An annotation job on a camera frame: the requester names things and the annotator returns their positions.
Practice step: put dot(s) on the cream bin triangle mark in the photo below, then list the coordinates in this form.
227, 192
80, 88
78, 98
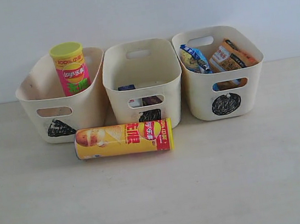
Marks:
55, 116

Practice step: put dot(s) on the cream bin circle mark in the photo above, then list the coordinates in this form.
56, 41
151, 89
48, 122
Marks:
224, 94

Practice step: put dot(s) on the blue instant noodle bag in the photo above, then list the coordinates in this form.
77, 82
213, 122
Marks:
194, 60

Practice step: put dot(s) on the cream bin square mark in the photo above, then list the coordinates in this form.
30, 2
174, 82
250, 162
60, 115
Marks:
154, 69

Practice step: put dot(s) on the pink Lays chips can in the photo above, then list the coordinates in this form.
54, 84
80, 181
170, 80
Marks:
71, 67

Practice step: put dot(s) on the small purple snack packet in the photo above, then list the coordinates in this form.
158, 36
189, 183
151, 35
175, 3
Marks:
151, 100

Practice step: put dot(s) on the yellow Lays chips can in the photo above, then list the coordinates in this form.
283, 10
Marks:
124, 139

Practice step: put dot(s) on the orange instant noodle bag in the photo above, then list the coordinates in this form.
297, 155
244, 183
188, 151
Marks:
229, 57

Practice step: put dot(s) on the blue foil snack package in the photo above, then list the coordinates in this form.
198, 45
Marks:
126, 87

